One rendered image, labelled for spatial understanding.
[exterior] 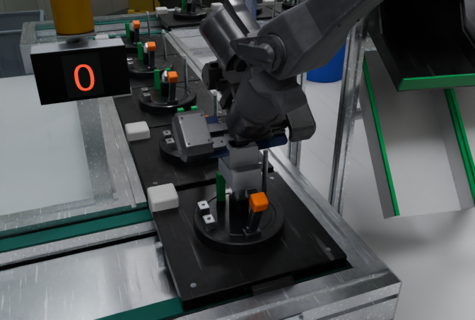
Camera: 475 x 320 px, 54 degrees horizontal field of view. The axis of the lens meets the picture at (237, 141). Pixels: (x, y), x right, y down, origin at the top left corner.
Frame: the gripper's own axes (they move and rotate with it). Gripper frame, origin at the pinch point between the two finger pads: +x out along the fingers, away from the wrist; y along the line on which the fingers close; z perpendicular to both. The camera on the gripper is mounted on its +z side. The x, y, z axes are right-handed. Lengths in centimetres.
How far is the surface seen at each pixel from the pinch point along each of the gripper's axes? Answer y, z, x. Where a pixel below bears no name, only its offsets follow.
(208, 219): 5.4, -8.2, 7.1
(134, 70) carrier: 4, 48, 52
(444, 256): -35.6, -22.4, 14.5
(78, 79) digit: 19.6, 12.4, -1.7
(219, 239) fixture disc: 4.7, -11.6, 6.4
